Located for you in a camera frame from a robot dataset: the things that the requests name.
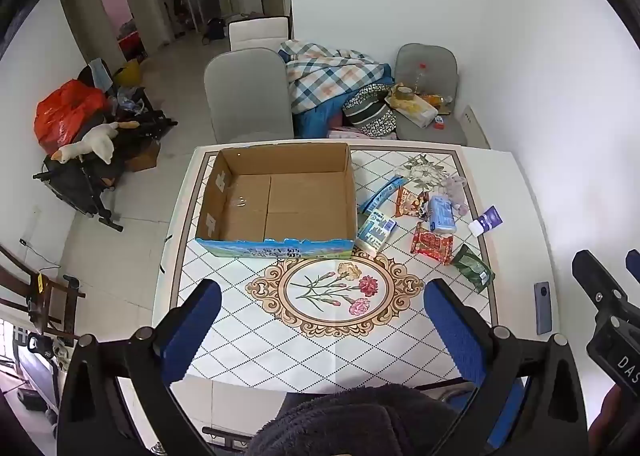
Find grey upholstered chair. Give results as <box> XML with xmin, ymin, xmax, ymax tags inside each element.
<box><xmin>203</xmin><ymin>48</ymin><xmax>296</xmax><ymax>144</ymax></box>

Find dark wooden chair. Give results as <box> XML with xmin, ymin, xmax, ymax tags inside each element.
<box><xmin>0</xmin><ymin>243</ymin><xmax>86</xmax><ymax>342</ymax></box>

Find light blue tissue pack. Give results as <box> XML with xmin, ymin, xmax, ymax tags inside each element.
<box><xmin>427</xmin><ymin>193</ymin><xmax>458</xmax><ymax>234</ymax></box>

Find orange snack packet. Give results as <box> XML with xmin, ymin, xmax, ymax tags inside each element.
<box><xmin>393</xmin><ymin>186</ymin><xmax>430</xmax><ymax>219</ymax></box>

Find white plush duck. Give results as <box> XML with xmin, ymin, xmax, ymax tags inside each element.
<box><xmin>52</xmin><ymin>120</ymin><xmax>141</xmax><ymax>166</ymax></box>

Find red snack packet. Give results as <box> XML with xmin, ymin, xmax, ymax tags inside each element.
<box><xmin>410</xmin><ymin>223</ymin><xmax>455</xmax><ymax>267</ymax></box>

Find pink floral cloth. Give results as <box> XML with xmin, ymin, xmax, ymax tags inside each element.
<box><xmin>327</xmin><ymin>125</ymin><xmax>396</xmax><ymax>139</ymax></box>

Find blue smartphone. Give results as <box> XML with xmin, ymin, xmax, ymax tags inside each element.
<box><xmin>532</xmin><ymin>281</ymin><xmax>552</xmax><ymax>335</ymax></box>

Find blue blanket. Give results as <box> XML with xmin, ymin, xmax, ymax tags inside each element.
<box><xmin>292</xmin><ymin>96</ymin><xmax>361</xmax><ymax>139</ymax></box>

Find small brown cardboard box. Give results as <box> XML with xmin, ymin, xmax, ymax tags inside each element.
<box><xmin>125</xmin><ymin>138</ymin><xmax>162</xmax><ymax>173</ymax></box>

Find flat beige panel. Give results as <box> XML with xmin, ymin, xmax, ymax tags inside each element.
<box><xmin>460</xmin><ymin>105</ymin><xmax>493</xmax><ymax>151</ymax></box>

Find purple plush toy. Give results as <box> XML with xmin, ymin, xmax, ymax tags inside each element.
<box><xmin>440</xmin><ymin>175</ymin><xmax>471</xmax><ymax>217</ymax></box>

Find black folding stroller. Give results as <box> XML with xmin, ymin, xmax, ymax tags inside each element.
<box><xmin>32</xmin><ymin>106</ymin><xmax>178</xmax><ymax>233</ymax></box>

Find green snack packet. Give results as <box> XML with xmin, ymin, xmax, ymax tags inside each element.
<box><xmin>450</xmin><ymin>243</ymin><xmax>496</xmax><ymax>293</ymax></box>

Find person's dark fleece clothing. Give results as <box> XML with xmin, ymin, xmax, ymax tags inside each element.
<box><xmin>245</xmin><ymin>383</ymin><xmax>461</xmax><ymax>456</ymax></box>

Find black bag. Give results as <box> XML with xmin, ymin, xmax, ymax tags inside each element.
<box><xmin>202</xmin><ymin>16</ymin><xmax>228</xmax><ymax>44</ymax></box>

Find grey cushioned chair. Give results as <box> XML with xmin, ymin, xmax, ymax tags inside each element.
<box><xmin>392</xmin><ymin>42</ymin><xmax>468</xmax><ymax>147</ymax></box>

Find long blue snack packet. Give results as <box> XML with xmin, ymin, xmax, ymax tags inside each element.
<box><xmin>357</xmin><ymin>175</ymin><xmax>407</xmax><ymax>214</ymax></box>

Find white chair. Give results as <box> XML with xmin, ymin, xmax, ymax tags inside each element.
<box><xmin>228</xmin><ymin>16</ymin><xmax>291</xmax><ymax>52</ymax></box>

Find plaid blanket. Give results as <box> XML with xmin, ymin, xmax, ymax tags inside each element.
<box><xmin>277</xmin><ymin>40</ymin><xmax>393</xmax><ymax>114</ymax></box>

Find yellow bag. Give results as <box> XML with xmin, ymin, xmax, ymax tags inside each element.
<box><xmin>112</xmin><ymin>59</ymin><xmax>143</xmax><ymax>87</ymax></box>

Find blue and white packet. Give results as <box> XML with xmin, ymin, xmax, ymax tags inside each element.
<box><xmin>356</xmin><ymin>211</ymin><xmax>398</xmax><ymax>257</ymax></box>

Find striped patterned hat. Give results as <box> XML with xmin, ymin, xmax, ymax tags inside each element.
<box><xmin>341</xmin><ymin>83</ymin><xmax>398</xmax><ymax>138</ymax></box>

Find red plastic bag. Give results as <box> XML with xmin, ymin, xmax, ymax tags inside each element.
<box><xmin>34</xmin><ymin>79</ymin><xmax>108</xmax><ymax>155</ymax></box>

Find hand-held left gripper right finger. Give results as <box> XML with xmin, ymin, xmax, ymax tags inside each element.
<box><xmin>423</xmin><ymin>278</ymin><xmax>591</xmax><ymax>456</ymax></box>

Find yellow and white packet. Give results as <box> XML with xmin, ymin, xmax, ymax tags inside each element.
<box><xmin>387</xmin><ymin>93</ymin><xmax>440</xmax><ymax>128</ymax></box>

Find purple and white packet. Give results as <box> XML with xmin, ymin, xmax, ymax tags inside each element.
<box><xmin>469</xmin><ymin>205</ymin><xmax>505</xmax><ymax>237</ymax></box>

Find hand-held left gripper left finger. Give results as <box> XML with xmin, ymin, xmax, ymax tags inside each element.
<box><xmin>54</xmin><ymin>279</ymin><xmax>222</xmax><ymax>456</ymax></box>

